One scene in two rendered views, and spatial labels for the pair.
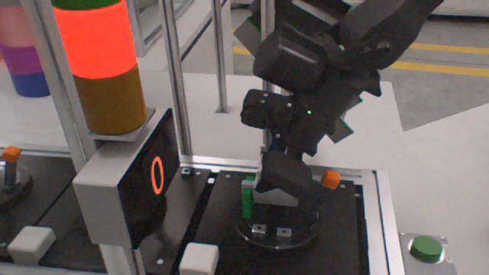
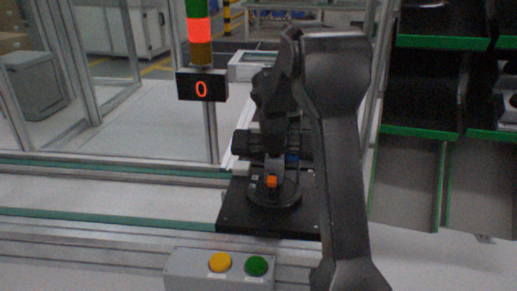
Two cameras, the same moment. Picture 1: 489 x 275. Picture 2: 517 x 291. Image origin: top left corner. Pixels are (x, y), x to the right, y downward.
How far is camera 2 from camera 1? 0.81 m
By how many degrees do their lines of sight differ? 72
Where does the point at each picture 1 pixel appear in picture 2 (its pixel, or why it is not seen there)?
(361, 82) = (262, 116)
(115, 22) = (190, 24)
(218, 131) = not seen: hidden behind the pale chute
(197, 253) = (242, 164)
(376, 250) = (255, 240)
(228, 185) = (305, 175)
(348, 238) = (261, 224)
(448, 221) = not seen: outside the picture
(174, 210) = not seen: hidden behind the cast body
